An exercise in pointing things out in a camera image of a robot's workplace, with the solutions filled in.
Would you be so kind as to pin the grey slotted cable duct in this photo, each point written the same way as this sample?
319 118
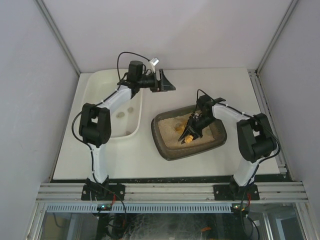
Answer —
140 208

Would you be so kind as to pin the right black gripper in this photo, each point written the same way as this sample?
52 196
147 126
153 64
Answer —
194 128

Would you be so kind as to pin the litter clump in tub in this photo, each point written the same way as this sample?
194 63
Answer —
120 115
130 109

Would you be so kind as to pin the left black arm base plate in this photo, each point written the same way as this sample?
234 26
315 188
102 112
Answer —
102 191

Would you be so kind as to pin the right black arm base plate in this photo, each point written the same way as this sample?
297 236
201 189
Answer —
229 192

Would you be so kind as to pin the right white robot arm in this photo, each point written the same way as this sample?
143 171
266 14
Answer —
256 141

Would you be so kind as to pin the right aluminium frame post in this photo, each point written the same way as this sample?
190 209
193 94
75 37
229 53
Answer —
278 32

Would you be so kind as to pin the right aluminium side rail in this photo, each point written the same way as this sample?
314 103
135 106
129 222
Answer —
265 108

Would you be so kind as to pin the left aluminium frame post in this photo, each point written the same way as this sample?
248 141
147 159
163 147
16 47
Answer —
44 11

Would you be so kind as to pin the white plastic tub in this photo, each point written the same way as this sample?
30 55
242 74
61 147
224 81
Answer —
102 84

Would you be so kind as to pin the litter clump in tub centre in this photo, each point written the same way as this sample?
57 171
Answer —
120 115

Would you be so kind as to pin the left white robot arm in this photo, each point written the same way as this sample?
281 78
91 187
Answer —
92 125

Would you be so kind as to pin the aluminium frame post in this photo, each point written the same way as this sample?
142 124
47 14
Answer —
44 11
278 32

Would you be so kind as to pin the yellow litter scoop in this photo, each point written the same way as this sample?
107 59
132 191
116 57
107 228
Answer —
180 127

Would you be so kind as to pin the brown litter box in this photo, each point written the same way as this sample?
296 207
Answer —
174 140

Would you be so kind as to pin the aluminium front rail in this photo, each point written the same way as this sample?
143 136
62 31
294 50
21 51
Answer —
262 192

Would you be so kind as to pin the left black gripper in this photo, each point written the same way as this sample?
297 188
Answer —
159 81

